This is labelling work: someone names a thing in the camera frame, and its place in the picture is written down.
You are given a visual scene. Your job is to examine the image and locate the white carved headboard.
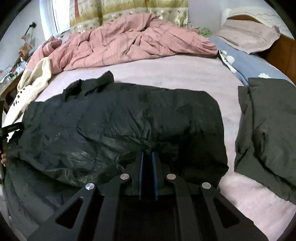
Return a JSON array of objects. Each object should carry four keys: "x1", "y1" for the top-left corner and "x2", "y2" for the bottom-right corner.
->
[{"x1": 220, "y1": 6, "x2": 296, "y2": 84}]

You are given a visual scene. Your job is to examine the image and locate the pink pillow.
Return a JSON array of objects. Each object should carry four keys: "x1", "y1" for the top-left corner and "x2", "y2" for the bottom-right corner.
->
[{"x1": 216, "y1": 20, "x2": 280, "y2": 54}]

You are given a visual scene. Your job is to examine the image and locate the window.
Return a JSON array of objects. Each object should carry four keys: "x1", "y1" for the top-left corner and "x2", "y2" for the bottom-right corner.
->
[{"x1": 39, "y1": 0, "x2": 70, "y2": 40}]

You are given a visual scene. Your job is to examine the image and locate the blue floral pillow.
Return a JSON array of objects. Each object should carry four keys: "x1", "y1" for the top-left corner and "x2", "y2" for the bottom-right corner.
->
[{"x1": 208, "y1": 36, "x2": 292, "y2": 86}]

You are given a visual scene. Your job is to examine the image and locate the pink desk lamp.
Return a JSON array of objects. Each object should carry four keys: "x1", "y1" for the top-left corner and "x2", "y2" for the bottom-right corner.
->
[{"x1": 21, "y1": 22, "x2": 37, "y2": 43}]

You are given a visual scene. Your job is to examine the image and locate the folded dark green jacket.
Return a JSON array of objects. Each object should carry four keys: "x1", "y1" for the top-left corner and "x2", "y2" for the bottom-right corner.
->
[{"x1": 234, "y1": 77, "x2": 295, "y2": 203}]

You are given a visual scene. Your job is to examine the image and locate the black puffer jacket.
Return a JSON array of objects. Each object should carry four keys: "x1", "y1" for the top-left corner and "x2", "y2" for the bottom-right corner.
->
[{"x1": 4, "y1": 72, "x2": 228, "y2": 237}]

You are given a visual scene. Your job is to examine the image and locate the pink bed sheet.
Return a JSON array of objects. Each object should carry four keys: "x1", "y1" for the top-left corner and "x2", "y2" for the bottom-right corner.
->
[{"x1": 0, "y1": 53, "x2": 296, "y2": 241}]

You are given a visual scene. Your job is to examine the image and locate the tree pattern curtain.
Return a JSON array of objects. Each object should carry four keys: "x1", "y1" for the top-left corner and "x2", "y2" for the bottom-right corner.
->
[{"x1": 69, "y1": 0, "x2": 189, "y2": 33}]

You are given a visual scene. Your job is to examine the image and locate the cream printed hoodie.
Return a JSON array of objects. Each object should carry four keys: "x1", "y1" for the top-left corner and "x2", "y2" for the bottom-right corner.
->
[{"x1": 4, "y1": 57, "x2": 52, "y2": 126}]

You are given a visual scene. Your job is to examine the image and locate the brown wooden desk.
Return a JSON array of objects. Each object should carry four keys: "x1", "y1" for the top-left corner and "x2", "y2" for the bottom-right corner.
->
[{"x1": 1, "y1": 73, "x2": 23, "y2": 113}]

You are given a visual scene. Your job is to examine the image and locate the pink plaid quilt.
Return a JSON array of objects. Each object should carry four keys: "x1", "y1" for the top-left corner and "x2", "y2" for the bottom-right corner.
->
[{"x1": 26, "y1": 14, "x2": 218, "y2": 74}]

